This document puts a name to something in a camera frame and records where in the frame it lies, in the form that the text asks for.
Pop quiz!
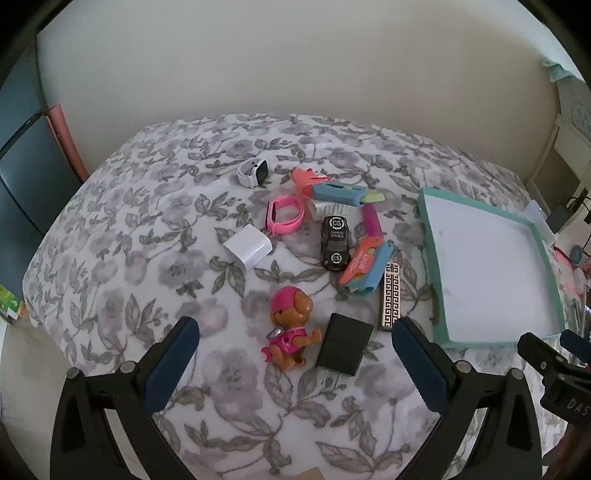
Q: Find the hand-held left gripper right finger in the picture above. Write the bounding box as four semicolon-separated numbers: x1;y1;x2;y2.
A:
392;316;543;480

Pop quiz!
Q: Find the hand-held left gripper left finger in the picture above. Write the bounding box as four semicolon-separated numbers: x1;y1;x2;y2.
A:
50;316;201;480

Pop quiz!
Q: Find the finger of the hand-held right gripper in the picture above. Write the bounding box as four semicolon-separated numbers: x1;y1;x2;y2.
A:
560;330;591;365
517;331;567;378

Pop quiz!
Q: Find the black gold patterned lighter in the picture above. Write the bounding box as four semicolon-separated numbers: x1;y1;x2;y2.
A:
379;262;402;332

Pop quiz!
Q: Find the black charger plug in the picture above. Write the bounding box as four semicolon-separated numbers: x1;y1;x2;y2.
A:
315;312;375;386

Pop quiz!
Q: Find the teal tray white inside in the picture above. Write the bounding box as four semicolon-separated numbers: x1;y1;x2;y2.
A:
417;187;565;349

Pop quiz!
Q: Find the orange toy with blue edge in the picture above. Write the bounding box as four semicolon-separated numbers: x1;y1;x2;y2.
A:
338;237;397;296

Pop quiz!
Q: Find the puppy toy figure pink hat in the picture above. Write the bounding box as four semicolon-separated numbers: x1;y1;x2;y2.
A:
262;286;324;374

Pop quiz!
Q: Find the white charger plug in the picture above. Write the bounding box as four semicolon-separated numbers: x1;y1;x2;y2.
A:
223;224;273;269

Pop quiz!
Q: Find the black toy car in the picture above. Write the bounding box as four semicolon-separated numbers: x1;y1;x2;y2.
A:
320;215;352;271

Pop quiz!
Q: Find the white hair claw clip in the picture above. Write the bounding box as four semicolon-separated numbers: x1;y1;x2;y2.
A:
308;199;352;221

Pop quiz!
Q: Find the blue toy with coral handle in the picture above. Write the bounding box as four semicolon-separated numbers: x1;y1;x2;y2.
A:
291;167;386;206

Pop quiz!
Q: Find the pink smartwatch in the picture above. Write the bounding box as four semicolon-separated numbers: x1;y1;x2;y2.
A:
265;195;306;236

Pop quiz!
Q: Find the white smartwatch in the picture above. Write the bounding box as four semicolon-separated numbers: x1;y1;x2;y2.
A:
237;158;269;189

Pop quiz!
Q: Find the grey floral blanket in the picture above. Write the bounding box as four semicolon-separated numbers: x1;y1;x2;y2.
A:
22;113;573;480

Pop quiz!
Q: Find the black power adapter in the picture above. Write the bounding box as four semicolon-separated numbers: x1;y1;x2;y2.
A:
547;205;573;234

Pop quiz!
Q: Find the clear plastic box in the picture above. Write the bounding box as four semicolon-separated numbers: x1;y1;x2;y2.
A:
522;199;557;243

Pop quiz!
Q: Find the pink lighter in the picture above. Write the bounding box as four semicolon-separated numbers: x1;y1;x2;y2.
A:
362;203;384;243

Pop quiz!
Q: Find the green box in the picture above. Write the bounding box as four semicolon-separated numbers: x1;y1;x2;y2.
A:
0;284;26;324

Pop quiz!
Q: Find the white shelf unit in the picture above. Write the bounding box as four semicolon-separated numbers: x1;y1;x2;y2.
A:
551;76;591;222

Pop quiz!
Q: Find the dark cabinet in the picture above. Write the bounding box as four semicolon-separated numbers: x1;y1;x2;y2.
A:
0;46;88;278

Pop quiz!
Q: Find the pink padded pole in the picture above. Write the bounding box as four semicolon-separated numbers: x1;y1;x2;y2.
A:
46;105;90;183

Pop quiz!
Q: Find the teal cloth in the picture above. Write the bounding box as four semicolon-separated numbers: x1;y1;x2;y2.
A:
542;60;578;84

